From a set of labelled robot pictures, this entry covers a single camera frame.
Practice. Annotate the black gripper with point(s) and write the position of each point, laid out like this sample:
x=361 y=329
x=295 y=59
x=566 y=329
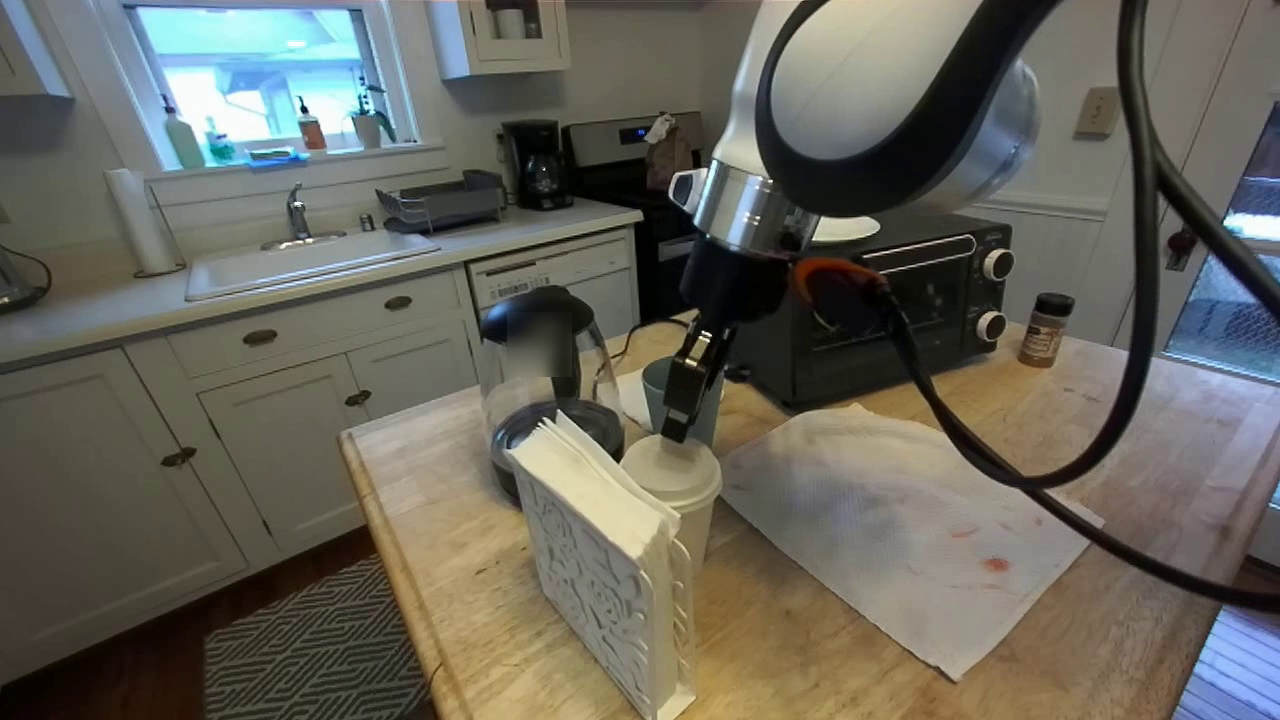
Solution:
x=733 y=294

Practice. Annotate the white coffee cup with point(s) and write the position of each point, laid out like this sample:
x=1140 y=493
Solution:
x=672 y=493

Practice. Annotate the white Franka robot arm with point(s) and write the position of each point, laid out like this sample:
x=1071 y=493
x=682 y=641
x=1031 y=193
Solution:
x=882 y=93

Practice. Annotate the glass coffee carafe black lid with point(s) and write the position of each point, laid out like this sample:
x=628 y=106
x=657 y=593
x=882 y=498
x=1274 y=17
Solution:
x=543 y=363

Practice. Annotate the black coffee maker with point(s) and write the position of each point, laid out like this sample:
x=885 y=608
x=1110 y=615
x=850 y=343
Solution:
x=539 y=165

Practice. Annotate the crumpled white paper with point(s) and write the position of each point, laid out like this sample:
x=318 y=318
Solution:
x=628 y=393

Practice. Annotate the white napkin stack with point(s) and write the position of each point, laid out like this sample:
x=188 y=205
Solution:
x=584 y=487

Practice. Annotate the white dishwasher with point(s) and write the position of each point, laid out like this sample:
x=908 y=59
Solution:
x=572 y=272

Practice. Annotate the stained white cloth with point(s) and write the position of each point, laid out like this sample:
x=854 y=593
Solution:
x=854 y=532

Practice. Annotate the brown paper bag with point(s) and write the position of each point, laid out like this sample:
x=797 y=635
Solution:
x=664 y=155

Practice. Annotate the black kitchen stove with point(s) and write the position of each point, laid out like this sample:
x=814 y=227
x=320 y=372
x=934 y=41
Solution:
x=627 y=163

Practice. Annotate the black toaster oven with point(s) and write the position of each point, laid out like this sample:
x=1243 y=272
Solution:
x=934 y=306

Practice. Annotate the white patterned napkin holder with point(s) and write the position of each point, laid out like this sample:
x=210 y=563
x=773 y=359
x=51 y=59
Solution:
x=600 y=607

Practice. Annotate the grey dish rack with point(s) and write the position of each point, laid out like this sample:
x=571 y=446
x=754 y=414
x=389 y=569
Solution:
x=443 y=200

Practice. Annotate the brown spice jar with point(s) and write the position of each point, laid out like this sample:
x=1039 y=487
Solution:
x=1046 y=329

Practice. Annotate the white kitchen sink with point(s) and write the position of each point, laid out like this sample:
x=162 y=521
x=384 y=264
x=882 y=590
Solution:
x=307 y=260

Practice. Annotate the chrome faucet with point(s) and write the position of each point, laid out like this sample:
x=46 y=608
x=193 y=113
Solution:
x=299 y=215

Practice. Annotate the orange soap bottle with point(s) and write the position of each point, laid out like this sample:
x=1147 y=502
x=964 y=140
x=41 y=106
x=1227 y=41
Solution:
x=310 y=131

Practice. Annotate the grey patterned floor mat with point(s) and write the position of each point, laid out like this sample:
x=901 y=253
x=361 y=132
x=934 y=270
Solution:
x=320 y=646

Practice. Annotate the blue sponge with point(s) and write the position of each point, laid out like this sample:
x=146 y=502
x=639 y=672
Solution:
x=279 y=156

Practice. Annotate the white base cabinet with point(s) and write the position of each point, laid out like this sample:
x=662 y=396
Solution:
x=201 y=455

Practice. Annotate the green small bottle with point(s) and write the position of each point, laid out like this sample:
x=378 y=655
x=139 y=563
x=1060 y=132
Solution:
x=218 y=146

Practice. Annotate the white framed window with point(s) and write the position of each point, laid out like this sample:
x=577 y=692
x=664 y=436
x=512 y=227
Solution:
x=252 y=66

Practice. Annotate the white soap bottle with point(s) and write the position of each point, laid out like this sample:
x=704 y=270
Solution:
x=181 y=138

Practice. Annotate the white paper towel roll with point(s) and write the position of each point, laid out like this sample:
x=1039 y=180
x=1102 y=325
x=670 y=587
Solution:
x=141 y=222

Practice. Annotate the white wall cabinet glass door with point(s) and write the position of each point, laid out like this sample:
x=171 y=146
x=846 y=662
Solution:
x=502 y=34

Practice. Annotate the beige light switch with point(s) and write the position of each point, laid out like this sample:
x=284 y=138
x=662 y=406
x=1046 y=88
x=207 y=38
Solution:
x=1098 y=113

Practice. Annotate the white plain wall cabinet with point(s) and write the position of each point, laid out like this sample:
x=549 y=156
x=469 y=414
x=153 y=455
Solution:
x=26 y=44

